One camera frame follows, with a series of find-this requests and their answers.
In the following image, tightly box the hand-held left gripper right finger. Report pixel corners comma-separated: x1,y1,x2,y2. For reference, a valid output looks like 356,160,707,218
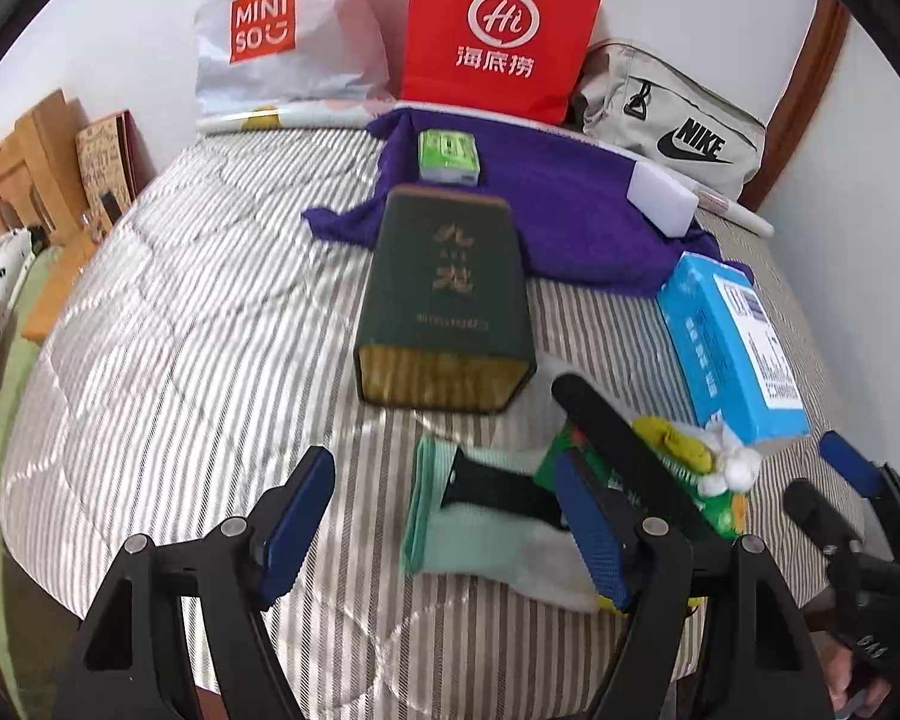
553,452,833,720

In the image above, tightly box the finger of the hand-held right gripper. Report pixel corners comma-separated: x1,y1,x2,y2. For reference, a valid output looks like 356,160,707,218
820,430,900,541
551,373,721,541

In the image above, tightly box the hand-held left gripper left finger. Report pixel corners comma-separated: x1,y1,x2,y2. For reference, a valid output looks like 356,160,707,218
52,446,338,720

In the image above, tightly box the mint green and white sock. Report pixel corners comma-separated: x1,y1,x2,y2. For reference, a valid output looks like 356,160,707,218
401,436,608,612

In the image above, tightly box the white tissue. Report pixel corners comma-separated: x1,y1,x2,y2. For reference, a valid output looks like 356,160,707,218
694,424,764,496

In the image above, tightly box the green snack packet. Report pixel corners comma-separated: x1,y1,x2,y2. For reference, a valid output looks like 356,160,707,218
534,424,747,541

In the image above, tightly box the person's right hand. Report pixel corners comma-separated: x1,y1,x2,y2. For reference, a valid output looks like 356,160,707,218
825,634,897,720

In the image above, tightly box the black ribbed band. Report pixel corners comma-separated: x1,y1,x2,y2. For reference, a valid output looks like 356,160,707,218
439,446,552,517

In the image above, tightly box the blue tissue pack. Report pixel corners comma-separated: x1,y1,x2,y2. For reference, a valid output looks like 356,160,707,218
656,251,811,445

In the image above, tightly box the striped quilt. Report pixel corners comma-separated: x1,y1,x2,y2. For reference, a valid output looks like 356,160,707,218
0,124,871,698

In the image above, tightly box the purple towel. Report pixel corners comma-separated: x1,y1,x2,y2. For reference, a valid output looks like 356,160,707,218
302,109,755,297

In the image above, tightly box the dark green tin box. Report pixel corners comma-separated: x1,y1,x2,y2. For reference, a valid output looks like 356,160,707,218
352,185,537,413

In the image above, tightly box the white sponge block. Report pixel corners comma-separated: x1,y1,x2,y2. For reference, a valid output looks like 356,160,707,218
626,157,700,230

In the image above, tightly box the green bed sheet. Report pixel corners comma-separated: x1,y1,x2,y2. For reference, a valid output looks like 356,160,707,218
0,255,53,720

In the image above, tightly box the beige sling bag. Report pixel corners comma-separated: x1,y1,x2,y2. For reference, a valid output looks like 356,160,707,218
572,40,767,200

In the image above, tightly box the small green packet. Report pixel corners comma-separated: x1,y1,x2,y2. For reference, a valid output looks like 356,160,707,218
418,129,482,185

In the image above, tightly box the white spotted plush toy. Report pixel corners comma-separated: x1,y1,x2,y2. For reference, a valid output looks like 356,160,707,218
0,229,35,316

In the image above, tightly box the wooden headboard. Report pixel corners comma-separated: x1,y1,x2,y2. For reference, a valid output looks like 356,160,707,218
0,88,110,346

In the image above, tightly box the red paper bag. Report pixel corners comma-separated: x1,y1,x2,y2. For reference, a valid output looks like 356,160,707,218
399,0,610,126

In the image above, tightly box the white plastic shopping bag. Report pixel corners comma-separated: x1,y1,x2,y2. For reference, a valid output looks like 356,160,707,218
193,0,391,117

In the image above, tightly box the brown wooden frame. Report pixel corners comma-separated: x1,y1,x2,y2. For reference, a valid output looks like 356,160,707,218
750,0,852,215

